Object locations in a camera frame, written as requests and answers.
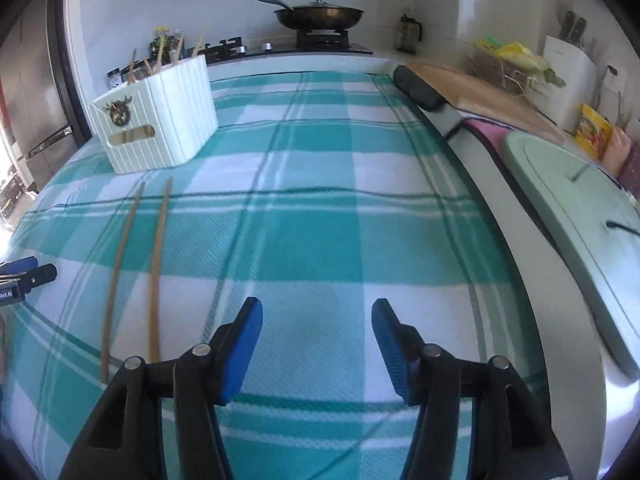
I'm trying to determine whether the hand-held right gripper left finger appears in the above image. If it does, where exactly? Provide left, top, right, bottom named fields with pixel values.
left=57, top=297, right=264, bottom=480

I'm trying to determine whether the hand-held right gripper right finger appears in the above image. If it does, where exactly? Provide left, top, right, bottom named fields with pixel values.
left=371, top=298, right=576, bottom=480

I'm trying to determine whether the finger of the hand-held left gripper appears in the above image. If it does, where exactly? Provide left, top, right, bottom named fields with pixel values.
left=0, top=263, right=58, bottom=291
left=0, top=256, right=39, bottom=278

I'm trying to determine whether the white ribbed utensil container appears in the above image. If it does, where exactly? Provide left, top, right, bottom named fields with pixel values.
left=91, top=54, right=219, bottom=175

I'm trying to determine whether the teal checkered cloth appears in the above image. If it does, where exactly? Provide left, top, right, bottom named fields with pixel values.
left=0, top=71, right=551, bottom=480

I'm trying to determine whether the grey refrigerator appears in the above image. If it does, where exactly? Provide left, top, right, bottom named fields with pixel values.
left=0, top=0, right=76, bottom=191

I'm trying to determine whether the pale green lid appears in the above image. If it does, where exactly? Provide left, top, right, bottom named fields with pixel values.
left=501, top=130, right=640, bottom=381

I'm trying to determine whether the pink cloth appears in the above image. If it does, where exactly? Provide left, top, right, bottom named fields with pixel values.
left=462, top=117, right=516, bottom=152

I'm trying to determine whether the black rubber pad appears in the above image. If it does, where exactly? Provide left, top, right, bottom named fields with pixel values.
left=393, top=65, right=447, bottom=112

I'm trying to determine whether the wooden cutting board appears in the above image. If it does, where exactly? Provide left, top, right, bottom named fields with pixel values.
left=400, top=61, right=563, bottom=141

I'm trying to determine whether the yellow printed canister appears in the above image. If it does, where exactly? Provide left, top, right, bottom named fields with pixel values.
left=572, top=103, right=613, bottom=156

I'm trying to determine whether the black gas stove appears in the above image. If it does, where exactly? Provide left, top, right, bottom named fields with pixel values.
left=197, top=30, right=374, bottom=64

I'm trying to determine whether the dark glass jug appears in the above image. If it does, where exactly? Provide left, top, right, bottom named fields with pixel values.
left=397, top=12, right=423, bottom=54

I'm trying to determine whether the yellow plastic bag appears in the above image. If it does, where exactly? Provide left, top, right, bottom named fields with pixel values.
left=492, top=42, right=549, bottom=72

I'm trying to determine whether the white knife block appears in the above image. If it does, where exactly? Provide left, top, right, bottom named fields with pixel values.
left=542, top=35, right=601, bottom=131

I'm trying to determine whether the wok with glass lid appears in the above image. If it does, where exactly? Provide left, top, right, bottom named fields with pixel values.
left=244, top=0, right=366, bottom=31

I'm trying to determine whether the metal wire rack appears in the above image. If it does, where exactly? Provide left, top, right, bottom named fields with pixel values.
left=470, top=47, right=551, bottom=98

